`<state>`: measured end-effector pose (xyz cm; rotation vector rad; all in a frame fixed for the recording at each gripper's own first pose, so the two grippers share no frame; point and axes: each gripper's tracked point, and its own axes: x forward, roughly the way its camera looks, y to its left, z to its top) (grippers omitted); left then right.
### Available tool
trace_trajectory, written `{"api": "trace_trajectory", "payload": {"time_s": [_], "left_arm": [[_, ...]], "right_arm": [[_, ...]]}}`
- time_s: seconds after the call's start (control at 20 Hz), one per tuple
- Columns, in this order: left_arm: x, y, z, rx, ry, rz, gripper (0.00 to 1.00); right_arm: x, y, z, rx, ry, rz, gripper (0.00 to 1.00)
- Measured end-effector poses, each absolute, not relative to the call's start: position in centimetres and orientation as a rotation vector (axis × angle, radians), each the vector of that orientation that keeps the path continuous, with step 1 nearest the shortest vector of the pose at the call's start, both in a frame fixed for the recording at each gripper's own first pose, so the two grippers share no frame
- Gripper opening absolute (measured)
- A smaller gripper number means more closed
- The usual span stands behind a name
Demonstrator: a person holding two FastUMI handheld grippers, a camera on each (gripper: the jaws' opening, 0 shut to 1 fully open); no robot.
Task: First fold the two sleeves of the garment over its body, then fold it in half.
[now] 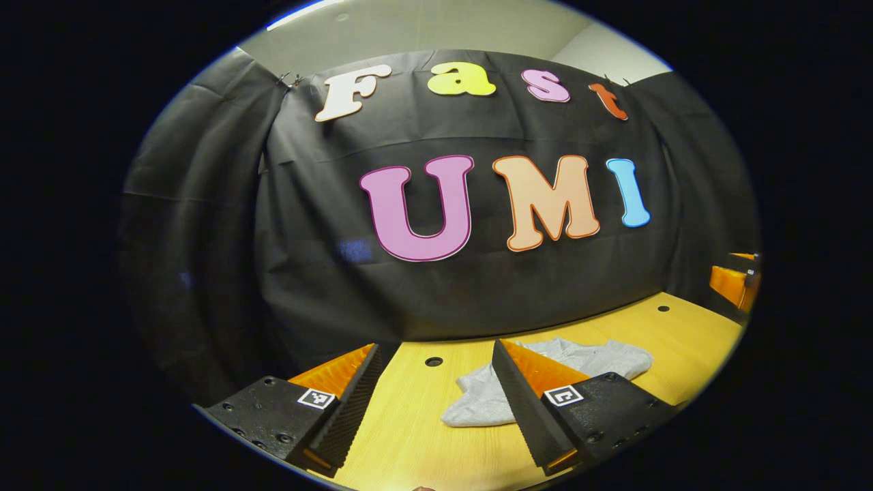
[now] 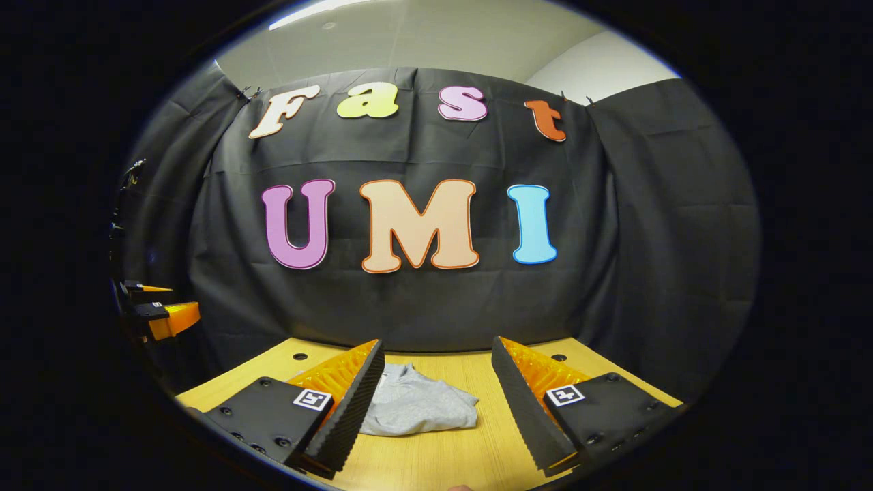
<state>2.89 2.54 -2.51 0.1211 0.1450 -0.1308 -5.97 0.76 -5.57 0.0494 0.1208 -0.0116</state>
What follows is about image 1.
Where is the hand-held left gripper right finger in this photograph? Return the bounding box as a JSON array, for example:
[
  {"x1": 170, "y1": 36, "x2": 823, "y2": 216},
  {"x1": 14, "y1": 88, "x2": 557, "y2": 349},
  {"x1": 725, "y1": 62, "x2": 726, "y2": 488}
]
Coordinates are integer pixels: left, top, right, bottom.
[{"x1": 491, "y1": 339, "x2": 683, "y2": 477}]

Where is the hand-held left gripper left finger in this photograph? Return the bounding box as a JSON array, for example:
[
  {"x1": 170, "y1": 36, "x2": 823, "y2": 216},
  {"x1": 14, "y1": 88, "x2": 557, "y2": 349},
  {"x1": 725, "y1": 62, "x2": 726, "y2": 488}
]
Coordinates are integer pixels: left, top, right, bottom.
[{"x1": 194, "y1": 343, "x2": 384, "y2": 478}]

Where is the grey sweatshirt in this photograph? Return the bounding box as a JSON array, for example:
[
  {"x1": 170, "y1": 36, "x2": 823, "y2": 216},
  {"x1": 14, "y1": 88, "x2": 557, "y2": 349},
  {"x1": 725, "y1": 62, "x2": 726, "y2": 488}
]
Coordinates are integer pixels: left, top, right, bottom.
[{"x1": 441, "y1": 337, "x2": 654, "y2": 428}]

